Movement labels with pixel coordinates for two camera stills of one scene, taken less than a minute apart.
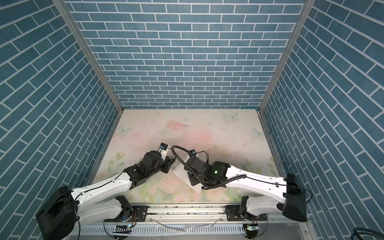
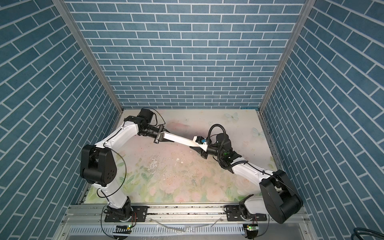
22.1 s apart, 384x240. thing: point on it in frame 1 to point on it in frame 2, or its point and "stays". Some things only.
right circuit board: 252,229 stays
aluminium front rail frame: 200,222 stays
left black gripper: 167,165 to 160,129
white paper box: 183,174 to 165,136
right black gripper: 192,180 to 202,153
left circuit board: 123,229 stays
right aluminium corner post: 307,10 stays
